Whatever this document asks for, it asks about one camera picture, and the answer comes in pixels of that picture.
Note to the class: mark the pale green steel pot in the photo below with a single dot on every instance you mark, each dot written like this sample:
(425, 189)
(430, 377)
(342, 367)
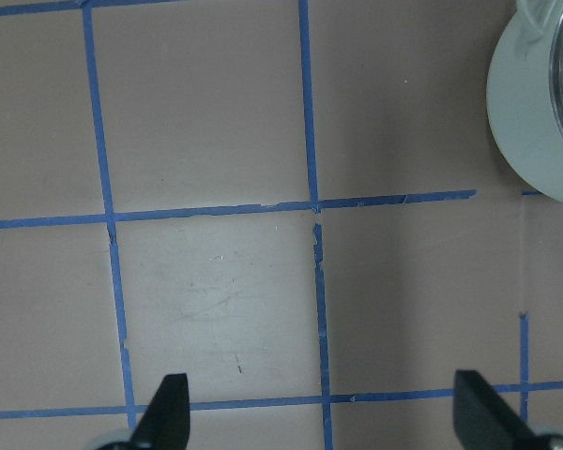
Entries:
(524, 95)

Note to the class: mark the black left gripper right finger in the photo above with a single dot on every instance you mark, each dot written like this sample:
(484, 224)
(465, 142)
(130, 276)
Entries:
(482, 419)

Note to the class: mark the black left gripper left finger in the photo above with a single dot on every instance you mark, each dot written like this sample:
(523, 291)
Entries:
(166, 421)

